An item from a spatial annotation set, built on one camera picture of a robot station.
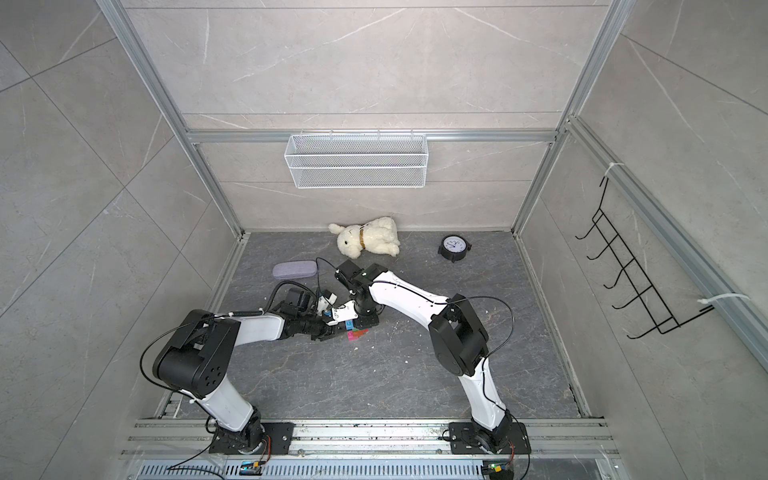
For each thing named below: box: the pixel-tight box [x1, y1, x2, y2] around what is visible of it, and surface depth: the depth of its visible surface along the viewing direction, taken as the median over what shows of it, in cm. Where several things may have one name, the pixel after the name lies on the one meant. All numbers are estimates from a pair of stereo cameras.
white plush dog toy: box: [328, 216, 401, 259], surface depth 110 cm
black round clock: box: [437, 234, 472, 263], surface depth 113 cm
